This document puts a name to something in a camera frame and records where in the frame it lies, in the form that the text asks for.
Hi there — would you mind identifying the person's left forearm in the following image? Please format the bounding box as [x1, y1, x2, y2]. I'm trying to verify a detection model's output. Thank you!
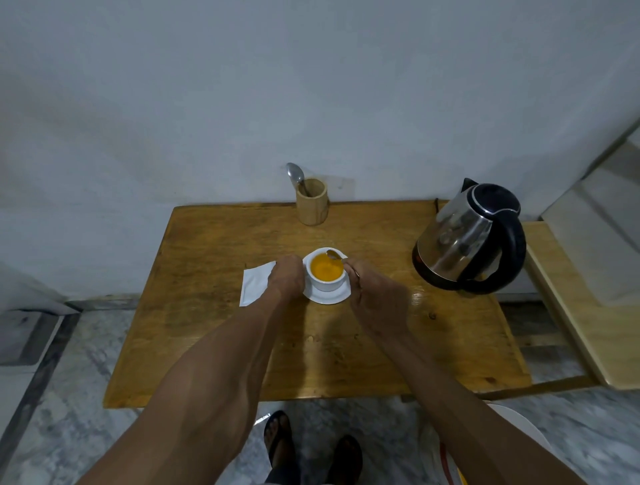
[75, 292, 288, 485]

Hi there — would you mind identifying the steel and black electric kettle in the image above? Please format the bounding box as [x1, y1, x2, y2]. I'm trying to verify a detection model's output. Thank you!
[411, 178, 528, 296]

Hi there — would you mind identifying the white paper napkin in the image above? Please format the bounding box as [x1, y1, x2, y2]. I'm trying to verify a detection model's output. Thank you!
[239, 261, 277, 307]

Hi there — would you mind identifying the person's right foot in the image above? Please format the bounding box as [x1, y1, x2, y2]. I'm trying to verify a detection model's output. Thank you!
[327, 434, 364, 485]

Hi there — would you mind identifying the person's left foot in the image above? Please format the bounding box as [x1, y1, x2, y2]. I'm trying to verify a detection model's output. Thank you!
[263, 410, 297, 471]

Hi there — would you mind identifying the metal spoon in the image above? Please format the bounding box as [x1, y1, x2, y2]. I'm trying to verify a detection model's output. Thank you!
[286, 162, 311, 197]

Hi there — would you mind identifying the white saucer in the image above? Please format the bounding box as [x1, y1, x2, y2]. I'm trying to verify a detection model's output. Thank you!
[302, 247, 352, 305]

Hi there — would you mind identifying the person's left hand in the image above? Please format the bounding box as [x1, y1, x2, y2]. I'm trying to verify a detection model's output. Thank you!
[266, 254, 307, 303]

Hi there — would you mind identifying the person's right hand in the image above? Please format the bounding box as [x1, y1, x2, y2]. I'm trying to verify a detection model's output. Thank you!
[343, 258, 412, 341]

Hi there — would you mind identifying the person's right forearm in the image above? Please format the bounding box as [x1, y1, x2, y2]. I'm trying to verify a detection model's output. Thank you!
[377, 330, 587, 485]

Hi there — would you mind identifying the person's foot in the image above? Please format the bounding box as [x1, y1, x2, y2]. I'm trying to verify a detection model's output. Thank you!
[327, 434, 364, 485]
[263, 410, 297, 471]

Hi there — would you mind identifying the white tea cup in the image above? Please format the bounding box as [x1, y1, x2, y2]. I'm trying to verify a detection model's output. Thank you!
[305, 248, 350, 293]

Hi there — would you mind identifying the orange tea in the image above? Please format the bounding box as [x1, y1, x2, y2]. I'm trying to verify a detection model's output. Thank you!
[310, 253, 345, 282]

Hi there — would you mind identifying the light wooden bench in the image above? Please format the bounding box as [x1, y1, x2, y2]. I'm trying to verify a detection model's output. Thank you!
[480, 120, 640, 401]

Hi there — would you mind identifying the small metal teaspoon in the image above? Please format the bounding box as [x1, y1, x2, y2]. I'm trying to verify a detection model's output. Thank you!
[326, 250, 361, 279]

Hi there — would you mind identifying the bamboo cutlery holder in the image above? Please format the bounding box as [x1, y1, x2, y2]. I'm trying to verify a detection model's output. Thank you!
[295, 178, 330, 227]

